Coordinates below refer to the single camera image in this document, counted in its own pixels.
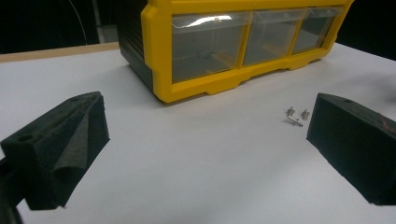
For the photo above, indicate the small metal screw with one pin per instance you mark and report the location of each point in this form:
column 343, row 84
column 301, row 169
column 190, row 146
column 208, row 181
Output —
column 305, row 114
column 290, row 112
column 295, row 121

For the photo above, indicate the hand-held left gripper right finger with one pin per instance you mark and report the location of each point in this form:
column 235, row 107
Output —
column 351, row 140

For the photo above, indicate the yellow drawer cabinet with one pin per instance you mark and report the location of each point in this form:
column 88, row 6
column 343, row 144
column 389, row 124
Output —
column 158, row 62

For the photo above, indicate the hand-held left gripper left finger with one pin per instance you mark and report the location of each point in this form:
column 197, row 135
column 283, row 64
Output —
column 56, row 146

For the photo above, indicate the grey metal stand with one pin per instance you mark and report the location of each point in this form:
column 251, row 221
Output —
column 107, row 33

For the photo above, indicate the clear plastic drawer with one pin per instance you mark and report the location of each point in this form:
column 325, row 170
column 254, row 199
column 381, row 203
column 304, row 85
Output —
column 269, row 37
column 205, row 49
column 314, row 31

